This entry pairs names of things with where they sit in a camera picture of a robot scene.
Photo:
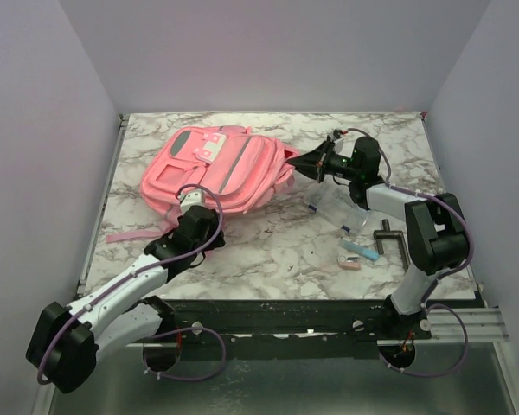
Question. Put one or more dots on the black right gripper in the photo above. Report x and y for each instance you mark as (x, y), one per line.
(315, 163)

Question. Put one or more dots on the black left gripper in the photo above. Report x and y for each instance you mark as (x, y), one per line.
(217, 242)

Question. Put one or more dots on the pink student backpack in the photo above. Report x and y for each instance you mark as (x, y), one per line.
(243, 169)

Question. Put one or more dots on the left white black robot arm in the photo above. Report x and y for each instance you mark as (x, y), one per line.
(69, 340)

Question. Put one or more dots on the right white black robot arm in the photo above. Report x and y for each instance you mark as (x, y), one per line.
(438, 240)

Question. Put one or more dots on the clear plastic bag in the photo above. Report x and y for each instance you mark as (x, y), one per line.
(332, 202)

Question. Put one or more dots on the pink small stapler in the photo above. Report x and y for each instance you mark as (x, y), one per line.
(350, 263)

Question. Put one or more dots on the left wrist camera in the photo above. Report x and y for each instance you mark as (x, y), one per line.
(194, 197)

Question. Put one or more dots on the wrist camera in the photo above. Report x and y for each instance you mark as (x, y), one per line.
(194, 197)
(336, 137)

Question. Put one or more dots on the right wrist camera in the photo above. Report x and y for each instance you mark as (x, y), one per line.
(336, 137)

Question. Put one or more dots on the aluminium rail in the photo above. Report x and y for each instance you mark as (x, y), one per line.
(464, 322)

